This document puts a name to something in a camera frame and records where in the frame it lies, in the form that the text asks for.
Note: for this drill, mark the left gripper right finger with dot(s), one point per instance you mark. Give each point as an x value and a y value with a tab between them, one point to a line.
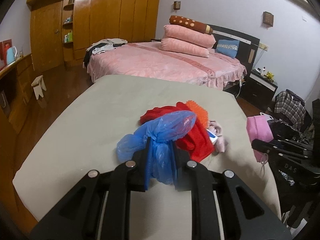
222	205

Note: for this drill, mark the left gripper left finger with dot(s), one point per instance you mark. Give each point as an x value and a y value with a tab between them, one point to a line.
98	205

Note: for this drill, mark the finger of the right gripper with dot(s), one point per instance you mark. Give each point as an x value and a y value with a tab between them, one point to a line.
265	146

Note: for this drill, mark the pink mesh bag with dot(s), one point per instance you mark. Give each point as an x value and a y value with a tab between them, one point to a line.
258	128

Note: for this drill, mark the pink cloth rag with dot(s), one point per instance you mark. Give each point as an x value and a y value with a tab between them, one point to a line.
221	143

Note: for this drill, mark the red knit gloves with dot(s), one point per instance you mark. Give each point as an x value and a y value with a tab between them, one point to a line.
196	142

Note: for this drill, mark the blue plastic bag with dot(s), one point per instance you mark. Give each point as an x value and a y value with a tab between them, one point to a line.
157	137

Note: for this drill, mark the black trash bin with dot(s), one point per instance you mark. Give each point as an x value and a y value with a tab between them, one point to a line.
297	197

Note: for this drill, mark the white blue alcohol pad box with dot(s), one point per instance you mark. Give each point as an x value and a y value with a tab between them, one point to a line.
213	138

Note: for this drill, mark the plaid bag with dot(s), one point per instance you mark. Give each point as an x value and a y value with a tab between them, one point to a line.
287	104

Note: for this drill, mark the black white nightstand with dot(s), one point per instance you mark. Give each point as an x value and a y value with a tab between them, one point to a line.
258	90

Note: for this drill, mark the orange mesh scrubber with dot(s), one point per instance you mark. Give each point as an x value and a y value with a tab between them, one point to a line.
201	113

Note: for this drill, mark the yellow toy on nightstand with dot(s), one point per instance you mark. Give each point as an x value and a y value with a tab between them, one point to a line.
269	76

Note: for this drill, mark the black headboard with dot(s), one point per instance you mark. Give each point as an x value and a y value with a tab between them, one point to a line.
248	45

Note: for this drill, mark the blue cushion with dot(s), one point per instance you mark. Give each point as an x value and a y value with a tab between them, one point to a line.
228	47

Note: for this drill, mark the lower pink pillow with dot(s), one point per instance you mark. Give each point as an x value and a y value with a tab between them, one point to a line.
179	46

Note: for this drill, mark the small white stool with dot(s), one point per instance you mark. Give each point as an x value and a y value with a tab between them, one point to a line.
39	87

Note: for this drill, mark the brown dotted bolster pillow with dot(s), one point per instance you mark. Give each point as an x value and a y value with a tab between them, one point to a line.
191	24

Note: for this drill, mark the bed with pink cover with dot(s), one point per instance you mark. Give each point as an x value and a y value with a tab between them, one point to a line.
148	60

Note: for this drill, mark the light blue kettle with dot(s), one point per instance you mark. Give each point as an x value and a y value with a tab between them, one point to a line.
11	55

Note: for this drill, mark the pile of clothes on bed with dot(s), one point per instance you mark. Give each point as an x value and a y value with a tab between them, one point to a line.
102	46

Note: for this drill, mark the wooden wardrobe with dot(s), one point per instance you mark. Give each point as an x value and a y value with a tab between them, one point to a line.
61	30

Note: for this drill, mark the right wall lamp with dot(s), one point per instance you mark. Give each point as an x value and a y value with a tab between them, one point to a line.
268	19

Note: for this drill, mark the wall lamp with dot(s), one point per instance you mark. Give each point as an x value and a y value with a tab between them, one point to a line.
176	5
268	19

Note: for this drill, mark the left wall lamp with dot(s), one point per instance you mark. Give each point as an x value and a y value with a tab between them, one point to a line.
176	5

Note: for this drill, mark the red picture frame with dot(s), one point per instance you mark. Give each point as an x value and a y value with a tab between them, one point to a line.
5	45

